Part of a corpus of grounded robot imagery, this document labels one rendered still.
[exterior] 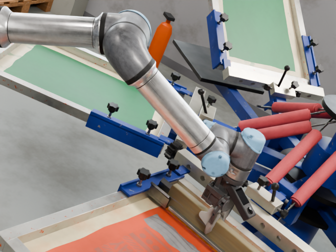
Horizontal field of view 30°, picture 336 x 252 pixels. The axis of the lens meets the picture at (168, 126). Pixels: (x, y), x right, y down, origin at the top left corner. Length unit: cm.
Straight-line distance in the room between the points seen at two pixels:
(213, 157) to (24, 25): 63
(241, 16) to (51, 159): 147
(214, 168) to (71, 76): 117
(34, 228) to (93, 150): 241
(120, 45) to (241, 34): 165
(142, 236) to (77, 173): 196
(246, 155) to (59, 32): 63
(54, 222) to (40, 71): 100
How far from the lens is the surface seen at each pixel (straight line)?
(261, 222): 214
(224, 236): 196
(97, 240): 185
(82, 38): 174
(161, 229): 199
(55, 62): 279
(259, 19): 333
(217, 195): 191
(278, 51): 329
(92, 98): 259
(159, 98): 162
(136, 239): 191
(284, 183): 240
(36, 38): 177
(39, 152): 393
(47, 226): 178
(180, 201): 202
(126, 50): 160
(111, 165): 405
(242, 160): 184
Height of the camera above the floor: 208
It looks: 26 degrees down
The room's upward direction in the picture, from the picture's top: 24 degrees clockwise
